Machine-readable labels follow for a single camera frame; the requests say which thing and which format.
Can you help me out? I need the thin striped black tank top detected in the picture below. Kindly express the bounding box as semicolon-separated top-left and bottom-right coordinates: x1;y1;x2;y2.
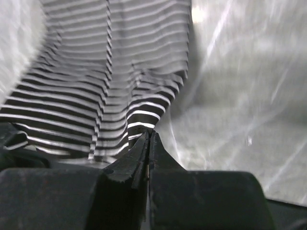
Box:
0;0;191;164

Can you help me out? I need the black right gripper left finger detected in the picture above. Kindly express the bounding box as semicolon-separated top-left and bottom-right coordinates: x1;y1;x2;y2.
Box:
0;133;149;230

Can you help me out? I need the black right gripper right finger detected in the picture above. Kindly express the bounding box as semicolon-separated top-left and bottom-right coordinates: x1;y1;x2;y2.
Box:
149;132;273;230

